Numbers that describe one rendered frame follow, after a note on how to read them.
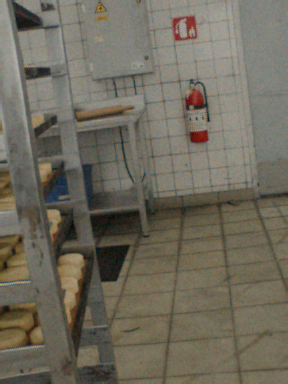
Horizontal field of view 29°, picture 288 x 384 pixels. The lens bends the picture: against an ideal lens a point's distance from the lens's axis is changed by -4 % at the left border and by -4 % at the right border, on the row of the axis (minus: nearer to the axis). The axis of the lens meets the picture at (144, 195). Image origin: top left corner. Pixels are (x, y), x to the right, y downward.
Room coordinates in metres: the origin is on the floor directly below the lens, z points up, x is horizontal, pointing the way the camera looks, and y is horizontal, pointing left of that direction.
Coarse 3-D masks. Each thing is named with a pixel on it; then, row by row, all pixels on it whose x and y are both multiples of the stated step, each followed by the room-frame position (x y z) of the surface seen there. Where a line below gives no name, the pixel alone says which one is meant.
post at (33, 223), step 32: (0, 0) 0.62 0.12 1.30; (0, 32) 0.62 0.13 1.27; (0, 64) 0.62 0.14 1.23; (0, 96) 0.62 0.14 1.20; (32, 128) 0.64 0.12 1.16; (32, 160) 0.62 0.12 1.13; (32, 192) 0.62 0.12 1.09; (32, 224) 0.62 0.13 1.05; (32, 256) 0.62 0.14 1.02; (32, 288) 0.62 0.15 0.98; (64, 320) 0.62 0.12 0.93; (64, 352) 0.62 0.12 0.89
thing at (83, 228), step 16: (48, 0) 1.07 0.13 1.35; (48, 32) 1.07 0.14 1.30; (48, 48) 1.07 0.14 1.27; (64, 48) 1.08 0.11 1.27; (64, 80) 1.07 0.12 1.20; (64, 96) 1.07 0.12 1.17; (64, 128) 1.07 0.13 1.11; (64, 144) 1.07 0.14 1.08; (80, 160) 1.08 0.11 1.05; (80, 176) 1.07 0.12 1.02; (80, 192) 1.07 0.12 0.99; (80, 224) 1.07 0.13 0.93; (80, 240) 1.07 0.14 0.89; (96, 256) 1.09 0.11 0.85; (96, 272) 1.07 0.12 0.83; (96, 320) 1.07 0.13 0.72; (112, 352) 1.07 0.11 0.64
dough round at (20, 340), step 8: (8, 328) 0.72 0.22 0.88; (16, 328) 0.71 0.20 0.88; (0, 336) 0.70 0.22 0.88; (8, 336) 0.69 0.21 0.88; (16, 336) 0.69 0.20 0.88; (24, 336) 0.69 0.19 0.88; (0, 344) 0.68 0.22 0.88; (8, 344) 0.68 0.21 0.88; (16, 344) 0.68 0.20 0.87; (24, 344) 0.69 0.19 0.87
